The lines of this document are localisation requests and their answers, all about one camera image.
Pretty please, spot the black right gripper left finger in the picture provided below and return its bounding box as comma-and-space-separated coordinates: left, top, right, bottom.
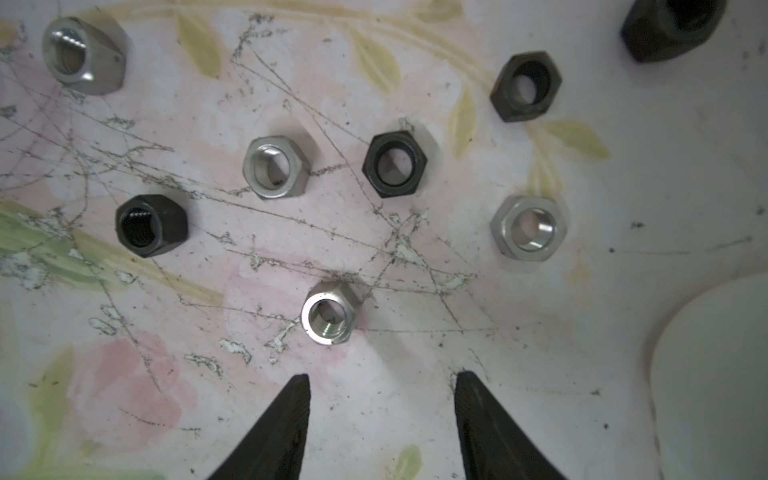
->
210, 374, 311, 480

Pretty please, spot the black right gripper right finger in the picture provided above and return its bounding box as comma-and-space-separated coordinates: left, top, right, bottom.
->
454, 371, 565, 480

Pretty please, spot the black nut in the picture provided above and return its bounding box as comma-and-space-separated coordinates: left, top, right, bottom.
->
115, 194, 189, 258
489, 51, 562, 123
362, 130, 428, 199
620, 0, 728, 63

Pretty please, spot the white storage box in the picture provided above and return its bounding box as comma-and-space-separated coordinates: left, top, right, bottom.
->
650, 274, 767, 479

